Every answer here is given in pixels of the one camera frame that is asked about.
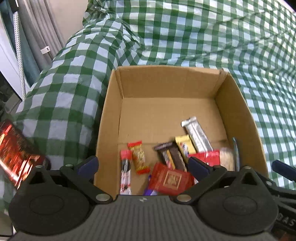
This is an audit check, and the purple chocolate bar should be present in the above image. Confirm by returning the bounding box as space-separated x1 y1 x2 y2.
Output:
143 175 158 196

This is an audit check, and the yellow snack bar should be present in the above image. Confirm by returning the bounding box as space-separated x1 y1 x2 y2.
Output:
175 135 197 164

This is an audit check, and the small red black stick snack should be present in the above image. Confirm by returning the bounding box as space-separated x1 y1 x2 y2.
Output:
119 150 132 195

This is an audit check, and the green checkered sofa cover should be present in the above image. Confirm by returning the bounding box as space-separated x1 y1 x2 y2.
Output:
0 0 296 207

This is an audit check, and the silver wrapped bar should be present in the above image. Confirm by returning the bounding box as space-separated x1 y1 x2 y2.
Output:
181 116 213 152

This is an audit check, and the dark brown chocolate bar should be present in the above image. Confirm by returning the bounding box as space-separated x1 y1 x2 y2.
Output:
154 142 187 172

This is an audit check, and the black smartphone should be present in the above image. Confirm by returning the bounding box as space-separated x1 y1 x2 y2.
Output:
1 119 50 189

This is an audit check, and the red snack wrapper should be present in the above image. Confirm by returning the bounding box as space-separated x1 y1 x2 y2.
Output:
189 150 220 167

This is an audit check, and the brown cardboard box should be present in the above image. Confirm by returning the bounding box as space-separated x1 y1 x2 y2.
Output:
94 65 268 197

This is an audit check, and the red yellow candy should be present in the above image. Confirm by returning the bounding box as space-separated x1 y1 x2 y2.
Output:
127 141 150 175

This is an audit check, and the beige cereal bar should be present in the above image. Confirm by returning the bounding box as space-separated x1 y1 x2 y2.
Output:
219 148 235 171

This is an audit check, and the grey curtain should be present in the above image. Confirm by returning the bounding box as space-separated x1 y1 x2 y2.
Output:
0 0 67 82

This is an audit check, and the braided steamer hose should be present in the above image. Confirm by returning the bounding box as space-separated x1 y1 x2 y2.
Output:
12 11 27 100

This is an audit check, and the red square snack packet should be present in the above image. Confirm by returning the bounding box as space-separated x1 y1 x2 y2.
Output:
149 162 194 196

